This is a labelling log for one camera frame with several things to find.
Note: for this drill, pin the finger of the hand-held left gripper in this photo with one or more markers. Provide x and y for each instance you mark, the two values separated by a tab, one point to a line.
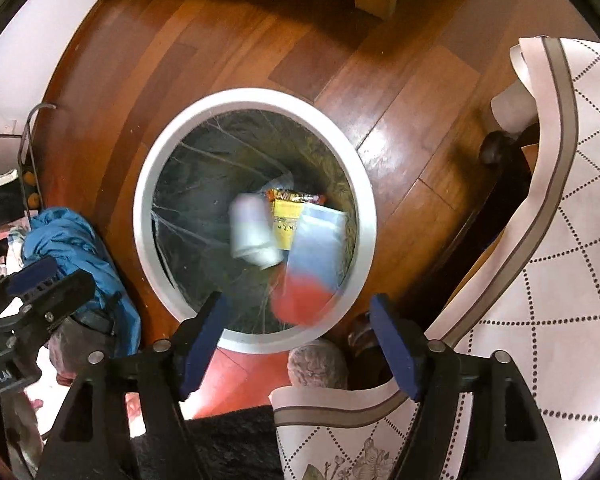
40	280

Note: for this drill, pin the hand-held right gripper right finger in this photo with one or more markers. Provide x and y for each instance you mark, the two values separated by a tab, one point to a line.
397	345

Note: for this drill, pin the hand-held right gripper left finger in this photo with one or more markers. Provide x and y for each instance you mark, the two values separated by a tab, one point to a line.
206	335

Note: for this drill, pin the white paper cup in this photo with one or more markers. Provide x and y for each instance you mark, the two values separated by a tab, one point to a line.
252	235

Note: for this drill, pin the red and white plastic packet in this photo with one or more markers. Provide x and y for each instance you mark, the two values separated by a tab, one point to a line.
312	265

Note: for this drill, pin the white round trash bin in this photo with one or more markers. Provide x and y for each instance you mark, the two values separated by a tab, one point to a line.
255	217

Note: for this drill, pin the blue cloth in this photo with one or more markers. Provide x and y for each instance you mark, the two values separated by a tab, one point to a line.
77	270

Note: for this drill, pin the pink fuzzy slipper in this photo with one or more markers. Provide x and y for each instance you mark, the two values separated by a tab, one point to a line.
317	365

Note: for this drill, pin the dark grey mat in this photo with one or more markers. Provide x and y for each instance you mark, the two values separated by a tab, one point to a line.
215	445

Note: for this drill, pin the black metal rack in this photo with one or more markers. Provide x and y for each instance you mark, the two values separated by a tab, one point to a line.
30	160

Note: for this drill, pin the yellow snack wrapper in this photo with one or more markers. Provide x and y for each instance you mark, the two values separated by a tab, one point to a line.
286	225

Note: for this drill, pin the dotted white tablecloth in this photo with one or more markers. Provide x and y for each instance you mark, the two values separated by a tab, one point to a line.
530	285

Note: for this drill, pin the dark wooden chair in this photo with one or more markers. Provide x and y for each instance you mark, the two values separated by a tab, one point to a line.
485	210

